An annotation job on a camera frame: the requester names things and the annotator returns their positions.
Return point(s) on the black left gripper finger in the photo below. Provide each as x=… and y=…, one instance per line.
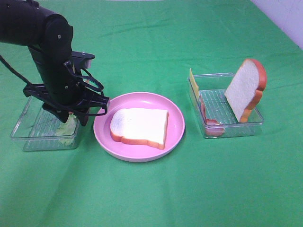
x=61, y=115

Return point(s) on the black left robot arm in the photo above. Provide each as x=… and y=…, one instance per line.
x=26, y=23

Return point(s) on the clear plastic box right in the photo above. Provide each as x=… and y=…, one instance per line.
x=212, y=88

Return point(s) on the green lettuce leaf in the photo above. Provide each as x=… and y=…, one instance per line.
x=67, y=129

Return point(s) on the pink round plate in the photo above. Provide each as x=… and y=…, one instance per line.
x=139, y=153

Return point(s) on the toast bread slice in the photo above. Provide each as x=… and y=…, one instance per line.
x=140, y=126
x=246, y=89

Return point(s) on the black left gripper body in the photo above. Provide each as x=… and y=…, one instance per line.
x=64, y=87

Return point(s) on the yellow cheese slice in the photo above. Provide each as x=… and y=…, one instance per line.
x=193, y=83

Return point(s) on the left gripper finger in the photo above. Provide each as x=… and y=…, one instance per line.
x=82, y=115

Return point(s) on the bacon strip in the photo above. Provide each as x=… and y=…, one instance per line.
x=212, y=125

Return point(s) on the clear plastic box left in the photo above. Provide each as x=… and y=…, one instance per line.
x=35, y=129

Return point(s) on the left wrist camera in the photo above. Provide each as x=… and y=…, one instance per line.
x=82, y=60

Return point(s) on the clear plastic box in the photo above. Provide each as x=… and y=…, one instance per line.
x=35, y=129
x=212, y=88

